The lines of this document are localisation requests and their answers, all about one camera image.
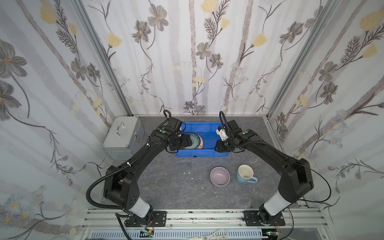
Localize blue floral green plate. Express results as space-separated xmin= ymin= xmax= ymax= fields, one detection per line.
xmin=184 ymin=133 xmax=201 ymax=150

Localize blue plastic bin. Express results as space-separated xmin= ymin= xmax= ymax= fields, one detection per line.
xmin=176 ymin=122 xmax=229 ymax=158

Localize purple bowl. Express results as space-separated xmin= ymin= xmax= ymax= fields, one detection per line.
xmin=210 ymin=167 xmax=231 ymax=187

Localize light blue mug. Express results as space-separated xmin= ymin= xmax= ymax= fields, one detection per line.
xmin=236 ymin=165 xmax=258 ymax=184

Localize orange plate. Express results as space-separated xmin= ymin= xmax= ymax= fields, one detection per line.
xmin=200 ymin=137 xmax=204 ymax=150

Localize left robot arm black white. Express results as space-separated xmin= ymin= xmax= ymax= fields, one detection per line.
xmin=103 ymin=117 xmax=192 ymax=225

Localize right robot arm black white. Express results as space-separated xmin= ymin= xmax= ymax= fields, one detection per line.
xmin=215 ymin=120 xmax=314 ymax=225

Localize grey metal first aid case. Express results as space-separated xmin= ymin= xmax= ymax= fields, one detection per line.
xmin=102 ymin=117 xmax=144 ymax=160

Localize white scissors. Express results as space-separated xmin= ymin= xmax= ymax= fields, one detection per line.
xmin=188 ymin=229 xmax=229 ymax=240

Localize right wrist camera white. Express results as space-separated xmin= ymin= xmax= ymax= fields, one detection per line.
xmin=216 ymin=126 xmax=229 ymax=142

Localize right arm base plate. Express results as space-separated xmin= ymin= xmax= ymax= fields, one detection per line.
xmin=243 ymin=210 xmax=286 ymax=227

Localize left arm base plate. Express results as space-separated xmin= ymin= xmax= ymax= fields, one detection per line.
xmin=124 ymin=210 xmax=167 ymax=227

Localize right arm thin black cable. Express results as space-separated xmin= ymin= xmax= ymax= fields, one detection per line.
xmin=278 ymin=164 xmax=332 ymax=240

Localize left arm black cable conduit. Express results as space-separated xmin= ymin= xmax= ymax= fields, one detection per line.
xmin=85 ymin=143 xmax=151 ymax=240

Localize aluminium rail frame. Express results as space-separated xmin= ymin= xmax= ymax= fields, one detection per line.
xmin=79 ymin=208 xmax=334 ymax=240

